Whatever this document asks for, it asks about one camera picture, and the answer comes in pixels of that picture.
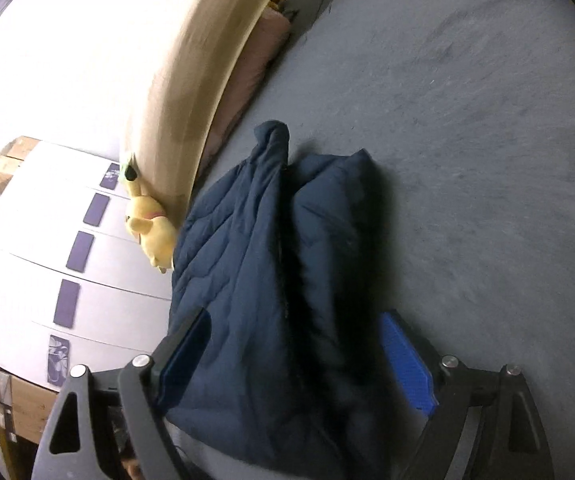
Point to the cardboard box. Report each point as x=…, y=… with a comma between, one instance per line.
x=24, y=410

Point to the beige rolled mattress bolster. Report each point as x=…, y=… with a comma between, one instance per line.
x=203, y=40

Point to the person's hand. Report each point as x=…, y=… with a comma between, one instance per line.
x=132, y=467

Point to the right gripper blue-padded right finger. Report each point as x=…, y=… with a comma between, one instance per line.
x=510, y=441

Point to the pink pillow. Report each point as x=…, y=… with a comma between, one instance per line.
x=265, y=42

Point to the yellow Pikachu plush toy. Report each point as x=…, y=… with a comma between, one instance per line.
x=147, y=221

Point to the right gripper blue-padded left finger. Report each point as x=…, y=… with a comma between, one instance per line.
x=78, y=441

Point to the navy blue quilted jacket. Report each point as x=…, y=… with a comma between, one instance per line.
x=283, y=256

